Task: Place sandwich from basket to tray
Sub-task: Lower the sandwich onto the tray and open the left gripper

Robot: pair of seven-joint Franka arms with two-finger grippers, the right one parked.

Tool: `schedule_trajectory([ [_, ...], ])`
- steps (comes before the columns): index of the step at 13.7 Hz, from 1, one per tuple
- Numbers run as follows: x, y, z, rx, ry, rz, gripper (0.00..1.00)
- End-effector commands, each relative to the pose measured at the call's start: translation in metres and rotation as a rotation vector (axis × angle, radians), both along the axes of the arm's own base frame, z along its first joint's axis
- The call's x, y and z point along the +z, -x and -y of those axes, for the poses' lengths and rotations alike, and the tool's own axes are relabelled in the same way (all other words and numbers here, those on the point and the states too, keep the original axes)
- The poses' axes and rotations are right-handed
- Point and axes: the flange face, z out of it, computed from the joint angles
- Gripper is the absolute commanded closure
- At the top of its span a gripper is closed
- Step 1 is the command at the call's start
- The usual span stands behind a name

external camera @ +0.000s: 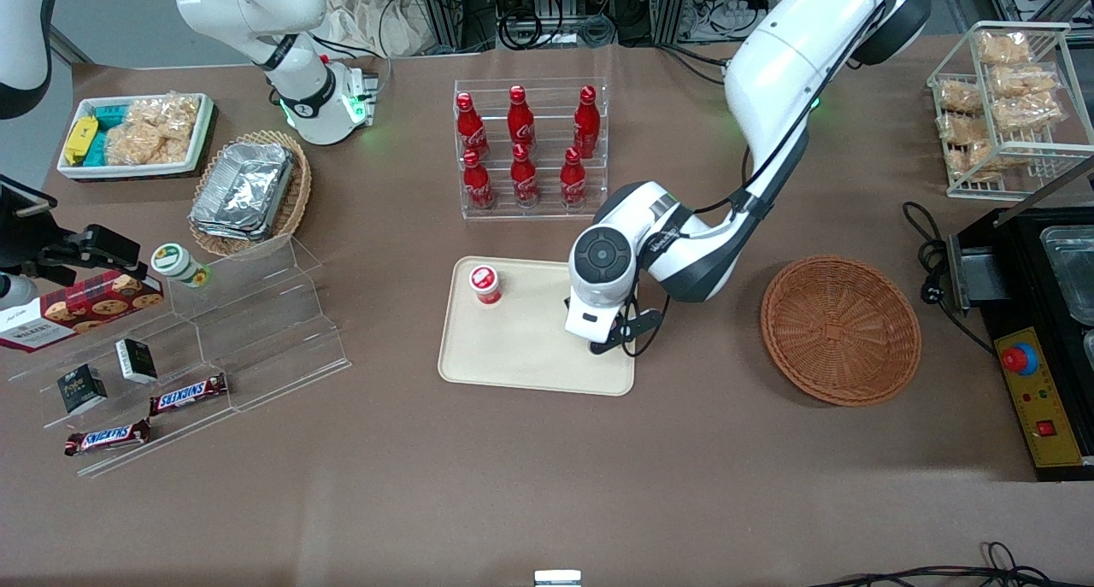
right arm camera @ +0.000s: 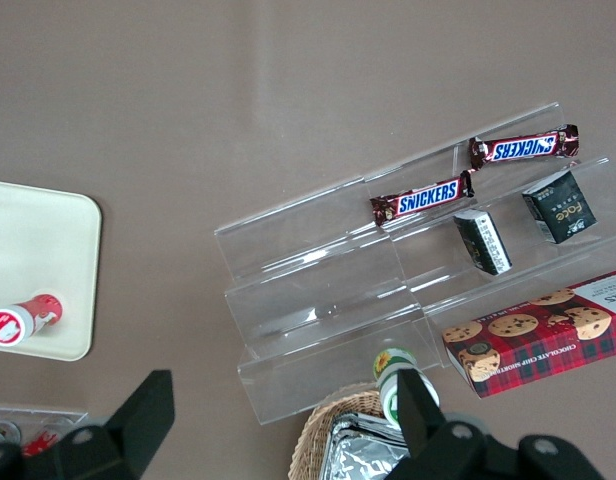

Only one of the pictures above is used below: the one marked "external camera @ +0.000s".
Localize red emergency stop button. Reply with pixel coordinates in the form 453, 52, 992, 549
1002, 343, 1040, 377

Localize beige cloth bag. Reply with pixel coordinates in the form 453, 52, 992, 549
318, 0, 432, 58

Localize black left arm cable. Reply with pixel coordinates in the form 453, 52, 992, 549
617, 0, 917, 359

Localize clear bag of crackers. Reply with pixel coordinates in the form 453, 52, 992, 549
105, 121, 191, 167
126, 94, 203, 133

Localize green lidded cup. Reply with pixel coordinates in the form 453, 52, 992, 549
150, 243, 212, 290

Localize red lidded cup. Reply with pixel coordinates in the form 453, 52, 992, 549
468, 264, 504, 307

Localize beige plastic tray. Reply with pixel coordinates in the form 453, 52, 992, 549
438, 256, 639, 397

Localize red cola bottle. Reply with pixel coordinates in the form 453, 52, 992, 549
508, 85, 537, 149
573, 85, 600, 160
559, 147, 589, 209
510, 143, 541, 208
456, 91, 491, 161
462, 149, 496, 211

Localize aluminium foil container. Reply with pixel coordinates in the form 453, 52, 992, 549
190, 141, 297, 242

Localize round brown wicker basket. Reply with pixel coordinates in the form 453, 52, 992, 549
760, 255, 922, 408

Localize clear bag of fried snacks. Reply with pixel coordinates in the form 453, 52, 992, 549
947, 141, 1003, 183
938, 80, 985, 115
937, 113, 992, 148
977, 31, 1033, 66
991, 95, 1066, 132
990, 63, 1062, 101

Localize black machine with yellow panel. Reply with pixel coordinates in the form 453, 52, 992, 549
947, 203, 1094, 483

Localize red tartan cookie box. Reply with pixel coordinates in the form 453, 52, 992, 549
0, 269, 165, 354

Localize aluminium frame post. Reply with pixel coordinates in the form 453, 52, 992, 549
656, 0, 695, 46
417, 0, 469, 51

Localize black floor cables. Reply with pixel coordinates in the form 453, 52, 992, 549
808, 542, 1094, 587

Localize white wire rack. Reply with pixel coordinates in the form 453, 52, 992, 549
926, 21, 1094, 202

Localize clear acrylic bottle rack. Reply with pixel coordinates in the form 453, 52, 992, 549
453, 77, 609, 220

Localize brown Snickers bar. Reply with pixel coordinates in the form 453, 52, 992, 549
149, 373, 229, 417
64, 419, 153, 457

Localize small black carton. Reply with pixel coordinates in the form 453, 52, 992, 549
56, 364, 109, 415
115, 338, 160, 385

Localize black power cable with plug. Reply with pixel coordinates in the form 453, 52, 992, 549
902, 201, 997, 354

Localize yellow snack packet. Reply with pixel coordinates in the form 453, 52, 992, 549
64, 115, 100, 166

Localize clear acrylic stepped shelf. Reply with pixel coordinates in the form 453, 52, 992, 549
9, 235, 352, 478

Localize oval wicker basket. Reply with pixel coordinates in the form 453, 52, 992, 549
188, 129, 313, 260

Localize grey metal bar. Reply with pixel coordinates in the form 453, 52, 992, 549
994, 156, 1094, 229

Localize metal baking tray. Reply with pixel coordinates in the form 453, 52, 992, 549
1038, 225, 1094, 328

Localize white rectangular snack tray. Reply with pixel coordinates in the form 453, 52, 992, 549
56, 92, 216, 182

